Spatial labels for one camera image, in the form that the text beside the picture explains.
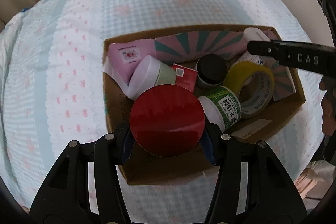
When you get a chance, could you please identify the white earbuds case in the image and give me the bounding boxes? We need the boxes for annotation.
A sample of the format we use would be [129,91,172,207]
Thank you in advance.
[243,27,270,54]

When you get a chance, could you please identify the yellow packing tape roll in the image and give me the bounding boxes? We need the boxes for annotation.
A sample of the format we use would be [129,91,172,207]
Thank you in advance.
[223,61,274,118]

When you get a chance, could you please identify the green label white jar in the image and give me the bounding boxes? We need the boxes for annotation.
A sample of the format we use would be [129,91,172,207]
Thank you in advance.
[198,86,242,132]

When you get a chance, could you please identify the red round lid jar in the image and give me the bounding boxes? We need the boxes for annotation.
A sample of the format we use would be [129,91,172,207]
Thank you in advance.
[129,85,206,157]

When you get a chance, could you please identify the white lid pale-green jar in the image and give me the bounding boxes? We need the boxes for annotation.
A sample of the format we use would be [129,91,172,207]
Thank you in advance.
[126,55,176,101]

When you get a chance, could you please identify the person's right hand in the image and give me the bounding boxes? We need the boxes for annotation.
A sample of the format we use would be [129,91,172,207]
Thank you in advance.
[318,77,336,136]

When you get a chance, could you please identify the white blue-label bottle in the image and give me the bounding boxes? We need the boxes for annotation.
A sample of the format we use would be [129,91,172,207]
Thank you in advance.
[234,52,264,66]

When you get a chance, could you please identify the brown cardboard box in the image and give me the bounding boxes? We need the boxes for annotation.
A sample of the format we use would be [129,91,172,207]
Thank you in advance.
[103,24,305,185]

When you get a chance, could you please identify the pink teal striped carton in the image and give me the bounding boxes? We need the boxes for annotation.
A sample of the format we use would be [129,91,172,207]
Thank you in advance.
[154,30,296,101]

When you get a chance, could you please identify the small red box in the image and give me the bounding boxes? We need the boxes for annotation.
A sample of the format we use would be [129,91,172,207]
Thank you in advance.
[172,64,198,93]

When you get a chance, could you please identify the blue pink patterned bedsheet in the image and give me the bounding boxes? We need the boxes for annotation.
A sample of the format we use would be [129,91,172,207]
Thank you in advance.
[1,0,323,223]

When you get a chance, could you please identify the pink paper box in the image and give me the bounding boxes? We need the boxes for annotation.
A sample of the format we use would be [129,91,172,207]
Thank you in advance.
[108,39,156,85]

